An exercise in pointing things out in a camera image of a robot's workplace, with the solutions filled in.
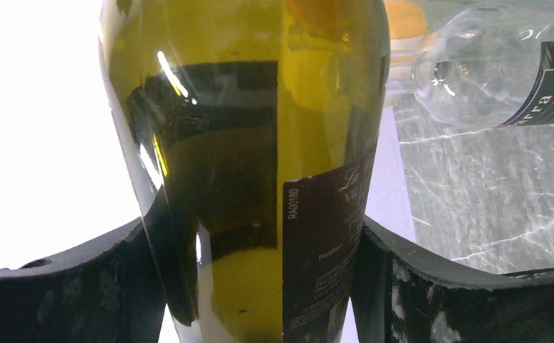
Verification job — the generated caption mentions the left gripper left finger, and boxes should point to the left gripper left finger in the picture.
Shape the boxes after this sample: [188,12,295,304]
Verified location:
[0,219,166,342]

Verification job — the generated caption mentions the olive green wine bottle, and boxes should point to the olive green wine bottle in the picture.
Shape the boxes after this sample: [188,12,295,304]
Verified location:
[99,1,390,342]

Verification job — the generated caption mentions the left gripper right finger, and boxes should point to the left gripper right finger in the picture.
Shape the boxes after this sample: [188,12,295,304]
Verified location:
[351,218,554,342]

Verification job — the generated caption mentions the cream round bread box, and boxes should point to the cream round bread box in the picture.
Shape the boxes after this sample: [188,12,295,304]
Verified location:
[385,1,428,94]

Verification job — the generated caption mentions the round clear flask silver cap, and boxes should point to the round clear flask silver cap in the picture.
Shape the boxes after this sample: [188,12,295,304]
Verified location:
[412,1,554,128]

